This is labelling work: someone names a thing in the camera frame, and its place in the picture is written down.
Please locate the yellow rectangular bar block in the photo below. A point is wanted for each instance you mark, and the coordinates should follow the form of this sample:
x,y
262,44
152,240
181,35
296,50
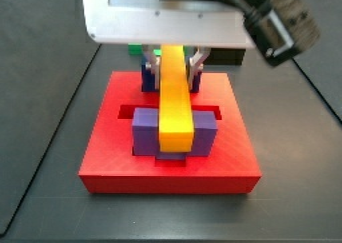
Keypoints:
x,y
175,114

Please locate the red base board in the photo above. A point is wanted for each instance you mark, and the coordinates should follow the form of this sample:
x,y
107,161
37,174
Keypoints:
x,y
112,170

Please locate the black angled bracket block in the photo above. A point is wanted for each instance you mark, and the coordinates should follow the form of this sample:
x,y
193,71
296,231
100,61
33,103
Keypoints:
x,y
224,56

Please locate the purple U-shaped block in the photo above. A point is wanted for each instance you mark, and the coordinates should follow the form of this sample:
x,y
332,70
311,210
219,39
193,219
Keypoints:
x,y
145,139

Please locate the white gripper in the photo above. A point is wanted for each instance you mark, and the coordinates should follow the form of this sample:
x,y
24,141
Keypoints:
x,y
191,23

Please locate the dark blue U-shaped block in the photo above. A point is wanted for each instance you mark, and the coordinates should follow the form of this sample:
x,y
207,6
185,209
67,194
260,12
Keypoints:
x,y
148,81

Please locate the green zigzag block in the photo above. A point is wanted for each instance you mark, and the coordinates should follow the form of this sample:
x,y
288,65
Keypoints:
x,y
136,49

